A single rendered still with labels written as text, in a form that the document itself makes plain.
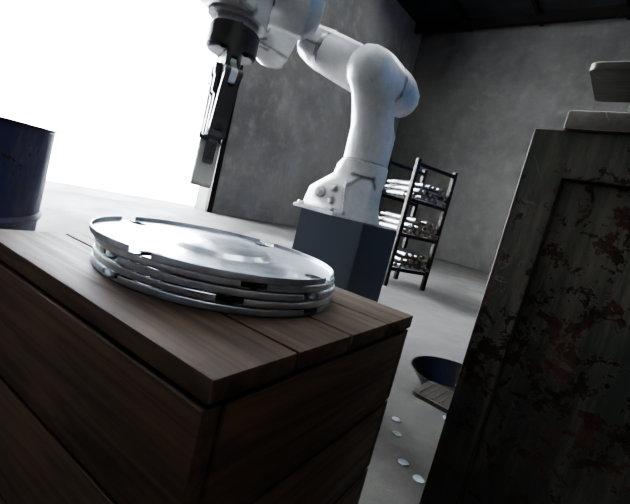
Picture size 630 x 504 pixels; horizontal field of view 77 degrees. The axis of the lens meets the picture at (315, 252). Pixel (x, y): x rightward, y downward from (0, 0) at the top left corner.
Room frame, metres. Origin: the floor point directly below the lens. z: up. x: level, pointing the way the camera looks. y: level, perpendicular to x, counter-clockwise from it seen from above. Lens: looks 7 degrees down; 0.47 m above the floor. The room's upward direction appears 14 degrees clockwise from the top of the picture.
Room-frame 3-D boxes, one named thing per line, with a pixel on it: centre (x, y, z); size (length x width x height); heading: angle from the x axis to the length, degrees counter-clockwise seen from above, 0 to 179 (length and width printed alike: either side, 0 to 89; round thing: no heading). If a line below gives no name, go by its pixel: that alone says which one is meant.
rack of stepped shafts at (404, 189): (3.17, -0.64, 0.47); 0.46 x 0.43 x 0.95; 32
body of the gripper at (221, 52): (0.62, 0.19, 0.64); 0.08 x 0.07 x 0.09; 27
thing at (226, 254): (0.49, 0.12, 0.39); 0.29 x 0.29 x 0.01
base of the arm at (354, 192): (1.02, -0.03, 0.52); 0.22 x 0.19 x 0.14; 55
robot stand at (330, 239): (1.00, -0.07, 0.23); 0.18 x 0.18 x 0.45; 55
